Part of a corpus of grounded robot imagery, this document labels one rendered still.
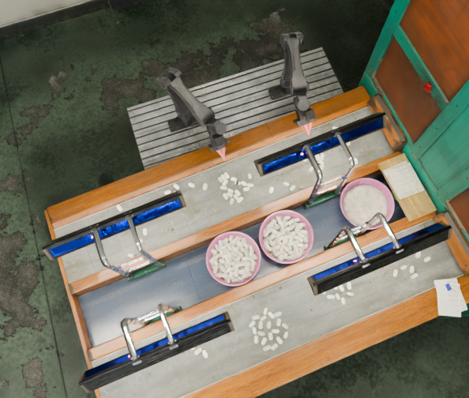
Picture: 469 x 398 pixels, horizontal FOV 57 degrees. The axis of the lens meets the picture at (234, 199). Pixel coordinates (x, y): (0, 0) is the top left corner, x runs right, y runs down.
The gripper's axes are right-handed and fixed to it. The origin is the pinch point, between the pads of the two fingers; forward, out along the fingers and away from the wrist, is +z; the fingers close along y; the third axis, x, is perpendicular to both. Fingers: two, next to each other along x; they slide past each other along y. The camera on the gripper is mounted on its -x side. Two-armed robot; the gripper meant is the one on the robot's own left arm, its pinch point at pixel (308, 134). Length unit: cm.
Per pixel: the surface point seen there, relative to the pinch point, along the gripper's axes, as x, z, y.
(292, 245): -18, 45, -28
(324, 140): -28.0, -3.8, -2.3
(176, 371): -40, 71, -101
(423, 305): -52, 80, 16
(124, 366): -63, 41, -113
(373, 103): 5.0, -1.7, 39.2
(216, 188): 7, 12, -52
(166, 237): -2, 23, -85
